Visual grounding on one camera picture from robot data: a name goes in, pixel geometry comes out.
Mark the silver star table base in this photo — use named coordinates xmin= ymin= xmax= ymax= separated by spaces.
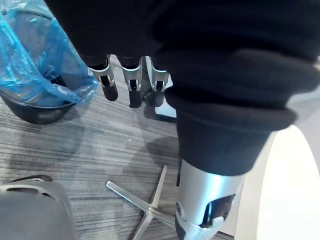
xmin=105 ymin=164 xmax=181 ymax=240

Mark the round white table top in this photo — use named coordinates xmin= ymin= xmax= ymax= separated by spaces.
xmin=233 ymin=124 xmax=320 ymax=240

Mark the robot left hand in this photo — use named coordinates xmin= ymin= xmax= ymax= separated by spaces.
xmin=43 ymin=0 xmax=320 ymax=240

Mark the blue plastic bin bag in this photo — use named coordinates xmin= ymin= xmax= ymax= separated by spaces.
xmin=0 ymin=0 xmax=99 ymax=107

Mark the small dark bin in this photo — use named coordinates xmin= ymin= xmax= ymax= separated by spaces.
xmin=0 ymin=6 xmax=76 ymax=125

